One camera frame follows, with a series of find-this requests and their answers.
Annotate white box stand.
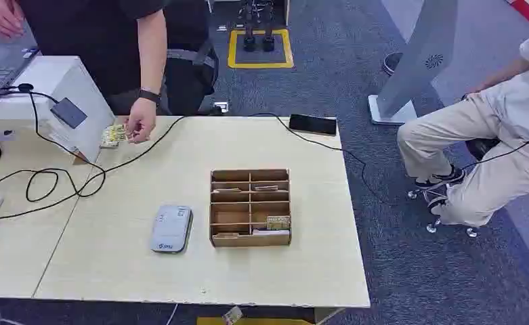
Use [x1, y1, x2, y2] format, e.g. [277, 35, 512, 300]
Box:
[0, 56, 116, 165]

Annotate black robot legs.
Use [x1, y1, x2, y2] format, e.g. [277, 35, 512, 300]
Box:
[238, 0, 277, 53]

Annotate stack of printed cards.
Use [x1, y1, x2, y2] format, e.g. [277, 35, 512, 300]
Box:
[100, 123, 133, 150]

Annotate black round base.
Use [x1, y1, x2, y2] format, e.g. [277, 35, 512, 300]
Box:
[382, 51, 404, 77]

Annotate black phone cable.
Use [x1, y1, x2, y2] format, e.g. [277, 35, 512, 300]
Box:
[248, 112, 384, 200]

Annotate person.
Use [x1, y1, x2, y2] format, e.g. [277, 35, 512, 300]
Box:
[396, 22, 529, 230]
[0, 0, 220, 146]

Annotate paper tag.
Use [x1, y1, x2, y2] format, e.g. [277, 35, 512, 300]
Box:
[222, 306, 245, 325]

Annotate dark grey adapter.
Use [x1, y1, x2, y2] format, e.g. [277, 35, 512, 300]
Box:
[49, 97, 88, 130]

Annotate black wristwatch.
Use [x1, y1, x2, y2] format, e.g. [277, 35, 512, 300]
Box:
[137, 88, 163, 106]

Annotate wooden card box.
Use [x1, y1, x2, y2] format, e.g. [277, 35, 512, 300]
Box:
[209, 168, 292, 248]

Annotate yellow board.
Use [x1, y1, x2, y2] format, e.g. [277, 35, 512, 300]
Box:
[196, 316, 315, 325]

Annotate yellow printed card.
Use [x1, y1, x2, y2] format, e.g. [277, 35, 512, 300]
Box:
[266, 215, 291, 231]

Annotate thin black cable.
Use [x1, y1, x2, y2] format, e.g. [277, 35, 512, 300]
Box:
[461, 116, 529, 172]

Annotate grey card reader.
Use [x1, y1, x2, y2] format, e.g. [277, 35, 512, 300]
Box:
[150, 204, 194, 255]

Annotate person's left hand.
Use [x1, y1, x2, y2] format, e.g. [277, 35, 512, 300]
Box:
[125, 97, 158, 146]

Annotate white kiosk stand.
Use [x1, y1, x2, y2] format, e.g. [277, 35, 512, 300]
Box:
[368, 0, 459, 127]

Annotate long black cable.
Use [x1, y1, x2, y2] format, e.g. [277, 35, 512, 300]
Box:
[0, 114, 222, 224]

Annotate white card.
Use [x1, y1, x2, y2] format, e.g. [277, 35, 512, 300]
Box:
[251, 228, 291, 237]

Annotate person's right hand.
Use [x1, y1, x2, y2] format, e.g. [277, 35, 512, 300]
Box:
[0, 0, 26, 41]

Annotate black phone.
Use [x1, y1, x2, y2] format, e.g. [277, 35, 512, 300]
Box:
[288, 113, 338, 137]

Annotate black stool chrome casters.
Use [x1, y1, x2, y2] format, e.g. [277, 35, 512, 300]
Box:
[406, 136, 503, 238]

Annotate black cable with plug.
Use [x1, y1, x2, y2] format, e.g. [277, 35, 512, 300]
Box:
[0, 83, 108, 202]

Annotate black bag grey strap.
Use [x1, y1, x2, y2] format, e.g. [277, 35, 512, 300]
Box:
[163, 39, 221, 116]

